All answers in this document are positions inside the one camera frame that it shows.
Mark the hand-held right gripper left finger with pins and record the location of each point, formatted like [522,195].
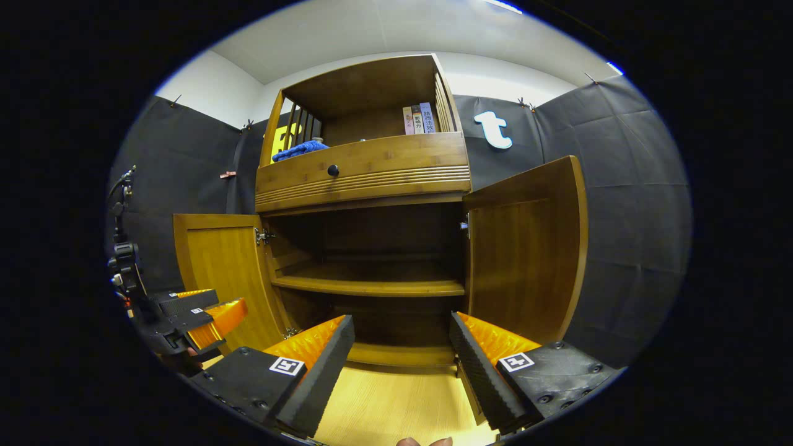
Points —
[319,384]

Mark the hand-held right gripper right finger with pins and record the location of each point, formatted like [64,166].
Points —
[480,378]

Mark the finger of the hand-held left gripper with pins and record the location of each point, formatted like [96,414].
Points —
[192,302]
[186,321]

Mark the wooden shoe cabinet door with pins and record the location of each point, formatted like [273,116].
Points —
[217,260]
[526,260]

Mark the wooden double-door shoe cabinet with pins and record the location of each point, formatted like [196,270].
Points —
[372,179]

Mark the metal door hinge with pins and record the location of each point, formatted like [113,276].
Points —
[464,226]
[289,332]
[264,235]

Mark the wooden inner shelf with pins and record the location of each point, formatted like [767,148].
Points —
[372,286]

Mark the blue knitted cloth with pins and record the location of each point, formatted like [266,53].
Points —
[300,150]

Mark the black round drawer knob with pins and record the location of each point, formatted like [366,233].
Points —
[333,170]

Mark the black backdrop cloth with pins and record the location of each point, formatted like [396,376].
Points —
[619,217]

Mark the wooden drawer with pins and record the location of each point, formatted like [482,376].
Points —
[396,155]

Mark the tan spine book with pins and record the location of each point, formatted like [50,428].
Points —
[418,121]

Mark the lavender spine book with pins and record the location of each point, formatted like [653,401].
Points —
[428,118]

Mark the pink spine book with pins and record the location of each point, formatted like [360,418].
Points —
[408,121]

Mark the long ceiling light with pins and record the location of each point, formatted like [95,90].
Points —
[502,5]

